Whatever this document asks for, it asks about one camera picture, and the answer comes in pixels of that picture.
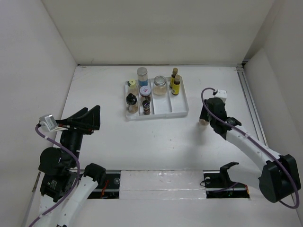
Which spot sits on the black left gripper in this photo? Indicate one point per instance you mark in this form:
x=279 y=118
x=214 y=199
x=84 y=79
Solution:
x=86 y=123

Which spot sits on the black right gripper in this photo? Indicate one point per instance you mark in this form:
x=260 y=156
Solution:
x=203 y=116

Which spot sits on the pink-cap spice bottle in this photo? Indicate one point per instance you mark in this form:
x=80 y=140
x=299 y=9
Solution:
x=203 y=122

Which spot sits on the black-cap spice bottle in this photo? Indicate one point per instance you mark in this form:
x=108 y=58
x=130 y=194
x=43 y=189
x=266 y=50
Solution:
x=132 y=103

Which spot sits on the yellow bottle cork cap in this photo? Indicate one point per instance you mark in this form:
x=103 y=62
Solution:
x=173 y=75
x=176 y=85

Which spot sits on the yellow-cap spice bottle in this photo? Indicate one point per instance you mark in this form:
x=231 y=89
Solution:
x=132 y=87

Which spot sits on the small dark-lid brown jar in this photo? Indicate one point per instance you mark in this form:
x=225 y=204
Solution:
x=146 y=107

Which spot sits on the clear glass jar metal lid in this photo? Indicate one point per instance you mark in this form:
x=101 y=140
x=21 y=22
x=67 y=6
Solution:
x=160 y=85

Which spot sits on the red-label white-lid spice jar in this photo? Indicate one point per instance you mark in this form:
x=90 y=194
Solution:
x=145 y=93

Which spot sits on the blue-label tall spice jar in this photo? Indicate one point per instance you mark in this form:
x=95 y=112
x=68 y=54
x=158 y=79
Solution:
x=142 y=74

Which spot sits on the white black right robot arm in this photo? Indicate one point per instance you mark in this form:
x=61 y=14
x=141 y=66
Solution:
x=276 y=175

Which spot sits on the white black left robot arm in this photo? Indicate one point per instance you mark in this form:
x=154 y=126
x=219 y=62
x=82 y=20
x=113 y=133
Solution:
x=64 y=189

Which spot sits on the white divided organizer tray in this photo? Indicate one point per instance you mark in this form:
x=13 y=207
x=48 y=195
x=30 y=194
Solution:
x=164 y=106

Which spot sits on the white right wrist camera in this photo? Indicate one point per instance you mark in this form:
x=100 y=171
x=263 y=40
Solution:
x=222 y=94

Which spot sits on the aluminium side rail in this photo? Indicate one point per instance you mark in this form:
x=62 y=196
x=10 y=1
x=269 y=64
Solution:
x=258 y=129

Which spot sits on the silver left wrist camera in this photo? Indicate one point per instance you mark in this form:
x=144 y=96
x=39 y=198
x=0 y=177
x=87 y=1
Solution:
x=48 y=123

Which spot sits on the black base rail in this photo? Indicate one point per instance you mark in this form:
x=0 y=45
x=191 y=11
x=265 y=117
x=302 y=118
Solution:
x=167 y=185

